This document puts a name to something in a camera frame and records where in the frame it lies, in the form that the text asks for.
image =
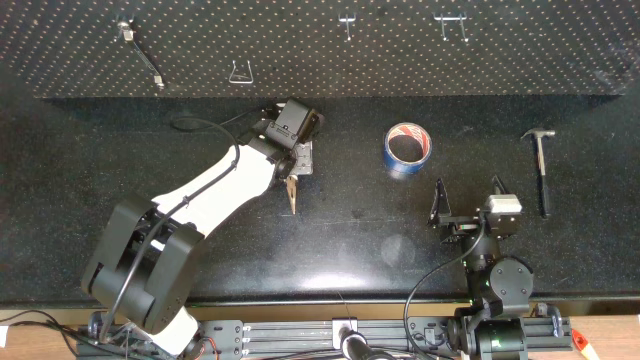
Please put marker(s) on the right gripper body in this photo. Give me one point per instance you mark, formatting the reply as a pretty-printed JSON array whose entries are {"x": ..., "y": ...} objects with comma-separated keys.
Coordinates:
[{"x": 465, "y": 222}]

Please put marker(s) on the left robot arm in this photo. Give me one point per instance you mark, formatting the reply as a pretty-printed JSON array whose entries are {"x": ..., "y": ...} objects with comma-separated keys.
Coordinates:
[{"x": 225, "y": 190}]

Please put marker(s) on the metal hook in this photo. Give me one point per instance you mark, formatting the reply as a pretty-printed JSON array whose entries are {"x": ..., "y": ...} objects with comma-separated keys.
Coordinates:
[
  {"x": 450, "y": 18},
  {"x": 347, "y": 30},
  {"x": 125, "y": 18},
  {"x": 241, "y": 82}
]

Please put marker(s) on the roll of blue tape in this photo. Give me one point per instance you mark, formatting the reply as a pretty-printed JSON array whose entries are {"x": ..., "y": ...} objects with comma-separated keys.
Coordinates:
[{"x": 400, "y": 163}]

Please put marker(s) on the mounting rail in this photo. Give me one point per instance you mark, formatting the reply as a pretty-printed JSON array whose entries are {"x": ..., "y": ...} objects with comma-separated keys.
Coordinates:
[{"x": 300, "y": 335}]

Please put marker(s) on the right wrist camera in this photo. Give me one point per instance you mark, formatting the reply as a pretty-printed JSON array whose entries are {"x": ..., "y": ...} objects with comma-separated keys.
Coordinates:
[{"x": 502, "y": 207}]

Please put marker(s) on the hammer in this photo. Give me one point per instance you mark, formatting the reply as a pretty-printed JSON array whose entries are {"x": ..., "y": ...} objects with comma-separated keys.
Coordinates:
[{"x": 540, "y": 155}]

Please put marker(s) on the black pegboard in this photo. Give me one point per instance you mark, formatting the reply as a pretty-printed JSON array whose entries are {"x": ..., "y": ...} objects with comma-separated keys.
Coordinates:
[{"x": 350, "y": 65}]

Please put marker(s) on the wrench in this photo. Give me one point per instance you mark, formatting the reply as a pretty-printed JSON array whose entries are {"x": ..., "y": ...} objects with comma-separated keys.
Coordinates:
[{"x": 142, "y": 56}]

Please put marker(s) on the pliers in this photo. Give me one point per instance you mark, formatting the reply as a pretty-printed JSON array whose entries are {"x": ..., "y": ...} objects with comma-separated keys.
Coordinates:
[{"x": 292, "y": 192}]

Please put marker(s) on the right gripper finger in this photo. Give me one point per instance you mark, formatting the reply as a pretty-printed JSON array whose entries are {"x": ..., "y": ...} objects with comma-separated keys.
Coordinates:
[
  {"x": 499, "y": 187},
  {"x": 441, "y": 207}
]

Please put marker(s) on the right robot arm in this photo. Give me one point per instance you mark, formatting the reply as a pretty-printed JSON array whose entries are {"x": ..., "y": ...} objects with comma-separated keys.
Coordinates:
[{"x": 510, "y": 285}]

